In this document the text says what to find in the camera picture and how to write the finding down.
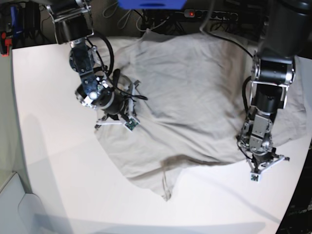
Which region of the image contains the red and black clamp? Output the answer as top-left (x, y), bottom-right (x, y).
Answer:
top-left (0, 31), bottom-right (13, 57)

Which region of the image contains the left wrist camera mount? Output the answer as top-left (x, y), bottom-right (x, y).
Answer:
top-left (247, 155), bottom-right (290, 183)

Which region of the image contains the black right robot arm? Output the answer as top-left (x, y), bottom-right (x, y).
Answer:
top-left (38, 0), bottom-right (126, 116)

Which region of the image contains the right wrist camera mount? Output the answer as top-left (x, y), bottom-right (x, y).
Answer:
top-left (95, 77), bottom-right (140, 132)

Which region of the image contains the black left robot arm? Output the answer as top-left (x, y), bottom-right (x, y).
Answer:
top-left (237, 0), bottom-right (312, 168)

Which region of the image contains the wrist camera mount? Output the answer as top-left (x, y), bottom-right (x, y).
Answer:
top-left (95, 77), bottom-right (140, 132)
top-left (247, 155), bottom-right (290, 183)

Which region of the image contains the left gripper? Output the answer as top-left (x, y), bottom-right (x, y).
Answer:
top-left (237, 136), bottom-right (277, 166)

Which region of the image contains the white cable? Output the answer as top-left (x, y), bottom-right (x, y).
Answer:
top-left (135, 14), bottom-right (171, 33)

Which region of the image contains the beige t-shirt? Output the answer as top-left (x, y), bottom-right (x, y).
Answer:
top-left (94, 28), bottom-right (308, 202)

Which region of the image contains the blue box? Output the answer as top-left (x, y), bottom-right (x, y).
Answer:
top-left (118, 0), bottom-right (186, 10)

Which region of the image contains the black power strip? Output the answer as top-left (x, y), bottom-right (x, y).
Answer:
top-left (183, 9), bottom-right (238, 21)

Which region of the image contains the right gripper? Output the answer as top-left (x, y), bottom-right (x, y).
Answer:
top-left (75, 84), bottom-right (129, 115)

